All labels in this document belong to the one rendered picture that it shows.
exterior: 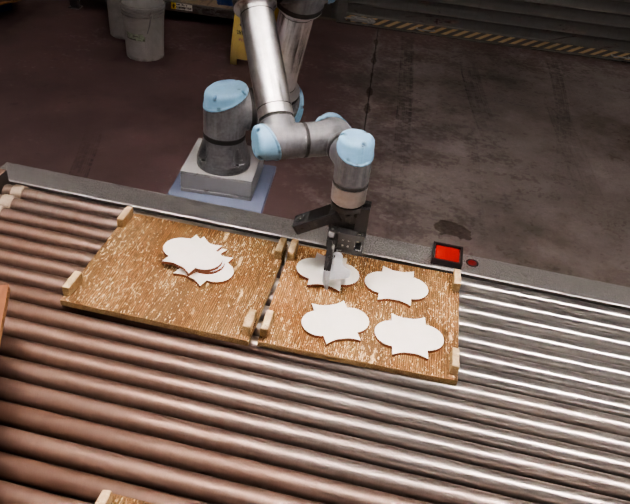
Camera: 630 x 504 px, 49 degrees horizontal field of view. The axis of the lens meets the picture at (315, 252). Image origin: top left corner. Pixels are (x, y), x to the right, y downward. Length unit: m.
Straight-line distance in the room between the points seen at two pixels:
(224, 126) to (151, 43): 3.22
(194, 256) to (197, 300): 0.13
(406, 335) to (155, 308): 0.53
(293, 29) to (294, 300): 0.65
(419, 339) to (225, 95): 0.82
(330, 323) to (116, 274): 0.49
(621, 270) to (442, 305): 2.17
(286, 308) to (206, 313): 0.17
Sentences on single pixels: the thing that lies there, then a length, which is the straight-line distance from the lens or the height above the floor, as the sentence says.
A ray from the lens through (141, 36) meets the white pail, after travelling 5.06.
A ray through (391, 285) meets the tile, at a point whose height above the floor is 0.94.
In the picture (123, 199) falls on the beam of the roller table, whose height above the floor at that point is 0.92.
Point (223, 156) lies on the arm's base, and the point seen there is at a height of 0.99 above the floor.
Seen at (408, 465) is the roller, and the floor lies 0.91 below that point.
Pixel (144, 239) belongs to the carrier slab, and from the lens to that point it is 1.70.
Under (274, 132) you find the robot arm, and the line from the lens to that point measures 1.44.
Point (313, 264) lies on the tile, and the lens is 1.62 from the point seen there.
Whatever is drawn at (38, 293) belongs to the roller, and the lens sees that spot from 1.60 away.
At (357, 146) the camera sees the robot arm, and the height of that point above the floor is 1.29.
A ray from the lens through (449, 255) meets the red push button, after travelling 1.76.
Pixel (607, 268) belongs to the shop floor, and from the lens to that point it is 3.66.
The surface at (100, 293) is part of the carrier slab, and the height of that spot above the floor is 0.94.
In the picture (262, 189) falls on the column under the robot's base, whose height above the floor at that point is 0.87.
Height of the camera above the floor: 1.94
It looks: 37 degrees down
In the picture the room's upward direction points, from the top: 7 degrees clockwise
